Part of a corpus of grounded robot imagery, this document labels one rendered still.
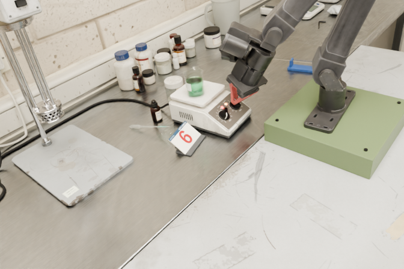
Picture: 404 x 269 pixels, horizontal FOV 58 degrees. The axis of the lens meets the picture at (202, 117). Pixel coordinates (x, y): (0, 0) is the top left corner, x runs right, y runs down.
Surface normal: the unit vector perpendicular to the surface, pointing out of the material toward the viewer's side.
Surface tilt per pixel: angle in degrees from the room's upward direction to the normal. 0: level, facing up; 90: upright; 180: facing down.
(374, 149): 1
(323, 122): 1
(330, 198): 0
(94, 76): 90
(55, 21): 90
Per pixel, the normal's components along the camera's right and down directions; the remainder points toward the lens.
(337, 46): -0.22, 0.40
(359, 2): -0.27, 0.59
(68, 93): 0.75, 0.29
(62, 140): -0.12, -0.83
